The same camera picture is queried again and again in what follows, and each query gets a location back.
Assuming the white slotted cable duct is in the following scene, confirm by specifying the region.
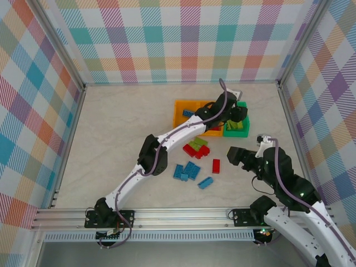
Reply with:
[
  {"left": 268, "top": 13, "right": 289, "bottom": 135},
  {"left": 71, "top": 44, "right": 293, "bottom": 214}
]
[{"left": 44, "top": 229, "right": 255, "bottom": 242}]

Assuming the aluminium side rail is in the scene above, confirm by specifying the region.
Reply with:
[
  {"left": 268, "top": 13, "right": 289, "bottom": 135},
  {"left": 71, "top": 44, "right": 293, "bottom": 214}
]
[
  {"left": 48, "top": 86, "right": 87, "bottom": 209},
  {"left": 277, "top": 82, "right": 334, "bottom": 215}
]

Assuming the thin black right gripper cable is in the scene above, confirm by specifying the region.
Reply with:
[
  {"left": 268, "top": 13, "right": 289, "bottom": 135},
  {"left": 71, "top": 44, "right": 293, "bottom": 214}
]
[{"left": 251, "top": 175, "right": 276, "bottom": 195}]

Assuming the aluminium frame post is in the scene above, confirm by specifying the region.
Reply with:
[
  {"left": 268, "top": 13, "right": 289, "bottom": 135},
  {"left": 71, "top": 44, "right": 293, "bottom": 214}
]
[
  {"left": 278, "top": 0, "right": 332, "bottom": 87},
  {"left": 33, "top": 0, "right": 86, "bottom": 90}
]

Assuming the aluminium rear rail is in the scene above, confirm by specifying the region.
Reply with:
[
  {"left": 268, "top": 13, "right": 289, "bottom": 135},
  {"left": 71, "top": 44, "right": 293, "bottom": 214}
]
[{"left": 83, "top": 80, "right": 281, "bottom": 87}]

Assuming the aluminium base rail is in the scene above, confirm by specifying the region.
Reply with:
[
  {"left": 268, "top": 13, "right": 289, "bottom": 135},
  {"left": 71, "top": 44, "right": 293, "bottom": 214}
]
[{"left": 30, "top": 207, "right": 284, "bottom": 230}]

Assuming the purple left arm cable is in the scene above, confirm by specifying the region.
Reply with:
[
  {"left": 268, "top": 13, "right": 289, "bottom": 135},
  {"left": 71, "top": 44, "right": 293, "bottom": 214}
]
[{"left": 98, "top": 78, "right": 230, "bottom": 249}]

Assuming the orange plastic bin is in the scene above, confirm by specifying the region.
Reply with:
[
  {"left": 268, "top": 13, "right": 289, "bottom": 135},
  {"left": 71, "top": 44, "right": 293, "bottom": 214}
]
[
  {"left": 174, "top": 100, "right": 200, "bottom": 136},
  {"left": 196, "top": 100, "right": 225, "bottom": 137}
]

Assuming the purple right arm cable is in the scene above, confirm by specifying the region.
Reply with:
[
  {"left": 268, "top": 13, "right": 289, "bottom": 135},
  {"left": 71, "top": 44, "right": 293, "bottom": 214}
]
[{"left": 254, "top": 137, "right": 355, "bottom": 267}]

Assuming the green plastic bin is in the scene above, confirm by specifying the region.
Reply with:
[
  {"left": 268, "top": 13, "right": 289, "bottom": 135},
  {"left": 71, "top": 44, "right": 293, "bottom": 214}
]
[{"left": 221, "top": 100, "right": 250, "bottom": 139}]

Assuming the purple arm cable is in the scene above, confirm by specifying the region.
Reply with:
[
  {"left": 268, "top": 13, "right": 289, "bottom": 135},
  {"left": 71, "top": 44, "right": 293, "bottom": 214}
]
[
  {"left": 98, "top": 78, "right": 230, "bottom": 249},
  {"left": 254, "top": 137, "right": 355, "bottom": 267}
]

